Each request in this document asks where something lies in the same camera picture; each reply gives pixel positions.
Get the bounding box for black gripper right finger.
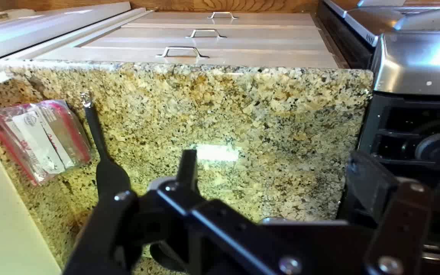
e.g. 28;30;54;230
339;150;440;275

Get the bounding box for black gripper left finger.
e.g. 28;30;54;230
63;94;145;275

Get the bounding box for clear plastic bag red print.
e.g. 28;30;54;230
0;98;93;187

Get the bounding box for stainless steel gas stove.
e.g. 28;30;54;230
316;0;440;275

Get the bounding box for white kitchen drawer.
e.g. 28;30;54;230
84;25;330;51
122;11;318;28

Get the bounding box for silver drawer handle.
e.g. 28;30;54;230
209;11;238;24
159;45;203;62
188;28;223;42

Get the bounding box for wooden cabinet drawers with handles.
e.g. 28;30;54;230
35;47;341;71

